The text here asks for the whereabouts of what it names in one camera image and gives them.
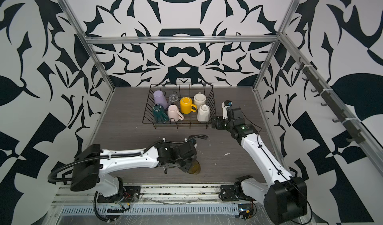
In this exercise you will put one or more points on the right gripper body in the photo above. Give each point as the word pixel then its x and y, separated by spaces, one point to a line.
pixel 224 124

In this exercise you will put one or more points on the green circuit board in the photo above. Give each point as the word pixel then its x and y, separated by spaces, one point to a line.
pixel 246 212

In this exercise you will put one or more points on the olive green glass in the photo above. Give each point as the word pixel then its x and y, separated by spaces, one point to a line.
pixel 194 167

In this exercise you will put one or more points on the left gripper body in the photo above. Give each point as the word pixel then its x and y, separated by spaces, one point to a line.
pixel 184 166

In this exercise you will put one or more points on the aluminium frame crossbar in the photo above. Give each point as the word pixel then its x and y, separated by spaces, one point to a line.
pixel 179 39

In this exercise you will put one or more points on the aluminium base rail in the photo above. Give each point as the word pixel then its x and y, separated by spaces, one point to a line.
pixel 166 194

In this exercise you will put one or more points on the white slotted cable duct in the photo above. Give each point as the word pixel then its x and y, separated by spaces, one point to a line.
pixel 186 209

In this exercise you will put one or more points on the dark green mug white inside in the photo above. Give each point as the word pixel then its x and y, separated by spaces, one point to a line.
pixel 159 114

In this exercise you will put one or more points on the cream white mug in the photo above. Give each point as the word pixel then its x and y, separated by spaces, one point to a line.
pixel 203 114

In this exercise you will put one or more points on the cream mug pink handle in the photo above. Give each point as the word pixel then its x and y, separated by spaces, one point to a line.
pixel 174 114

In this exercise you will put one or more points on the clear glass tumbler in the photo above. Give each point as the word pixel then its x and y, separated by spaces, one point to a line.
pixel 173 99

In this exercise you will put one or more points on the lavender plastic cup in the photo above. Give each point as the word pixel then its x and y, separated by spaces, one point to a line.
pixel 160 98

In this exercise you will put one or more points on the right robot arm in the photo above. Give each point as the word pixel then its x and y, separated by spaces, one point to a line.
pixel 283 196

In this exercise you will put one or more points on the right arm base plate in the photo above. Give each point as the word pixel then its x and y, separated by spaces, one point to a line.
pixel 230 193

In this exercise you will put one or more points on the yellow mug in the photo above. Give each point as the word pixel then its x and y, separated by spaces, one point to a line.
pixel 187 105

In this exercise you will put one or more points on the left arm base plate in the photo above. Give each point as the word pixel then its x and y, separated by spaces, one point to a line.
pixel 126 195

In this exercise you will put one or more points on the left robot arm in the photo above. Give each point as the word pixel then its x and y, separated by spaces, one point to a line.
pixel 97 173

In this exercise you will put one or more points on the grey wall hook rail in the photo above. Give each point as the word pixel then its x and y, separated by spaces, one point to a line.
pixel 332 101

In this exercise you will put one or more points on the white mug red inside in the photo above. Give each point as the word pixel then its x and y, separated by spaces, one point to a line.
pixel 199 99

